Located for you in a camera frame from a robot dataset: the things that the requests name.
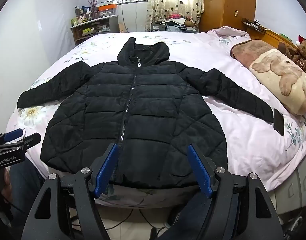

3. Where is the heart print curtain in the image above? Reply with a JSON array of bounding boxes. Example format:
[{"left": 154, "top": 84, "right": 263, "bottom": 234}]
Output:
[{"left": 146, "top": 0, "right": 205, "bottom": 32}]

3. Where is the black hooded puffer jacket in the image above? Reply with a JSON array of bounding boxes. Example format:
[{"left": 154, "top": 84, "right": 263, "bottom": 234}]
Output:
[{"left": 17, "top": 37, "right": 275, "bottom": 189}]

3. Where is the brown plush pillow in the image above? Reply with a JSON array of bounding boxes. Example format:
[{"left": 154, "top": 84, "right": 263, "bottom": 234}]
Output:
[{"left": 230, "top": 39, "right": 279, "bottom": 68}]

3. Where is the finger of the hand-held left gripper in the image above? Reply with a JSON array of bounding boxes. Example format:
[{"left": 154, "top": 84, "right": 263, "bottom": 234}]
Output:
[
  {"left": 0, "top": 128, "right": 25, "bottom": 147},
  {"left": 10, "top": 132, "right": 42, "bottom": 155}
]

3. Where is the bear print plush blanket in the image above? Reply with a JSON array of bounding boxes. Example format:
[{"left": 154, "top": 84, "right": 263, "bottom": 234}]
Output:
[{"left": 248, "top": 49, "right": 306, "bottom": 116}]

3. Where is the black floor cable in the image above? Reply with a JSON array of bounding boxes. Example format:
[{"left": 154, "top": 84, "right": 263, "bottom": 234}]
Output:
[{"left": 70, "top": 207, "right": 168, "bottom": 240}]

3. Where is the person's left leg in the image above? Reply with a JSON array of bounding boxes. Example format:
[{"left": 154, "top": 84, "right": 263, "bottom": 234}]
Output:
[{"left": 7, "top": 156, "right": 47, "bottom": 233}]

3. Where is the wooden headboard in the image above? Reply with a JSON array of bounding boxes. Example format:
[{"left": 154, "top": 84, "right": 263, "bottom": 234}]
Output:
[{"left": 242, "top": 17, "right": 306, "bottom": 55}]

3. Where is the black smartphone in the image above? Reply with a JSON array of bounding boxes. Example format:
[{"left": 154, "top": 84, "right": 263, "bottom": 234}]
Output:
[{"left": 273, "top": 108, "right": 285, "bottom": 136}]

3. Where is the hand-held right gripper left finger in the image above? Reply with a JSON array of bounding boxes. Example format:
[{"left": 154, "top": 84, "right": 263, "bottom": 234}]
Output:
[{"left": 21, "top": 143, "right": 120, "bottom": 240}]

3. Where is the wooden wardrobe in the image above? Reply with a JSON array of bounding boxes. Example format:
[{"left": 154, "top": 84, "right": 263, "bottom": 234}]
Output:
[{"left": 199, "top": 0, "right": 257, "bottom": 33}]

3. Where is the brown teddy bear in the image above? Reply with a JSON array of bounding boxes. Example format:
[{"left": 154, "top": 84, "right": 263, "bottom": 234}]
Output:
[{"left": 277, "top": 39, "right": 306, "bottom": 78}]

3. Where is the pile of clothes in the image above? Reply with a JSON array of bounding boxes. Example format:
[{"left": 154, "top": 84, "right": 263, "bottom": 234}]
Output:
[{"left": 151, "top": 14, "right": 200, "bottom": 33}]

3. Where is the white cabinet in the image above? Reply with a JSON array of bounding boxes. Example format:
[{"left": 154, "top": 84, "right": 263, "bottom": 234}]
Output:
[{"left": 117, "top": 2, "right": 149, "bottom": 33}]

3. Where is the bed with pink floral sheet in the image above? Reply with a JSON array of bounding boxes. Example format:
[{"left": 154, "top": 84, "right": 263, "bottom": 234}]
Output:
[{"left": 5, "top": 26, "right": 306, "bottom": 207}]

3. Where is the orange storage box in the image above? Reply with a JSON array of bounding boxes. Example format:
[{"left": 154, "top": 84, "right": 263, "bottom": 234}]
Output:
[{"left": 97, "top": 2, "right": 118, "bottom": 18}]

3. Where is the cluttered wooden shelf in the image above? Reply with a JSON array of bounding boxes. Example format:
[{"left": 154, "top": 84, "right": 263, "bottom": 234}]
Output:
[{"left": 69, "top": 15, "right": 119, "bottom": 47}]

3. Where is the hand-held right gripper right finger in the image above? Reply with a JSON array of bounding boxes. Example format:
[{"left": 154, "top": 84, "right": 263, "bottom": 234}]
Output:
[{"left": 187, "top": 144, "right": 285, "bottom": 240}]

